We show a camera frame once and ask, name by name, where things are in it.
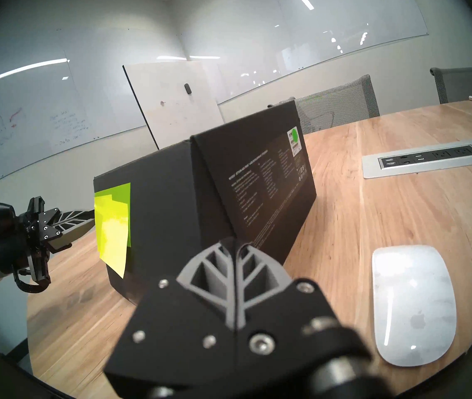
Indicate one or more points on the gray plain-back office chair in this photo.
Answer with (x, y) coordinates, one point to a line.
(468, 82)

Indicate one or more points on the rolling whiteboard on stand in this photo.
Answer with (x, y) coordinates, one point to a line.
(173, 107)

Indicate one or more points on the glass wall whiteboard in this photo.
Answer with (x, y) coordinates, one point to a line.
(302, 36)

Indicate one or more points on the gray mesh office chair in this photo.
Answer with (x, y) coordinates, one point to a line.
(335, 105)

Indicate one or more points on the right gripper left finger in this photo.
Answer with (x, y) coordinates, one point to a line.
(178, 340)

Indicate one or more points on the silver table power panel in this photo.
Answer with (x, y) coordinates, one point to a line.
(427, 163)

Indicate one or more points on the black cardboard box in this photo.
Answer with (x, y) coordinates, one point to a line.
(169, 203)

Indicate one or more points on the yellow sticky note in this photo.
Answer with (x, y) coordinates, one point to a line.
(115, 240)

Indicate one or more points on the white computer mouse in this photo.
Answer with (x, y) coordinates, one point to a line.
(414, 302)

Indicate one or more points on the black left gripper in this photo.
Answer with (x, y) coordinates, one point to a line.
(7, 244)

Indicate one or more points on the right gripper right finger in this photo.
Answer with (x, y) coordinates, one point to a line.
(286, 315)

